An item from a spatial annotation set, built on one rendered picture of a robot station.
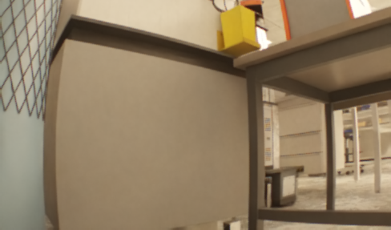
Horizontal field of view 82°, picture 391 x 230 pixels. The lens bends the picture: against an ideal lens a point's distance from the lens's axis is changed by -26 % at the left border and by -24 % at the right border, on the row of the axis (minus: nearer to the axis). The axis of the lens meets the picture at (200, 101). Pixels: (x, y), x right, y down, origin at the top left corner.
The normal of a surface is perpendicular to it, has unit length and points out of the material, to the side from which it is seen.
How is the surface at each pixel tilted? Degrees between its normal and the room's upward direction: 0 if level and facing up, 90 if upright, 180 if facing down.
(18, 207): 90
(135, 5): 90
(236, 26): 93
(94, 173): 90
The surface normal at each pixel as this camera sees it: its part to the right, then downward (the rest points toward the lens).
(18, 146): 0.94, -0.08
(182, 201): 0.63, -0.17
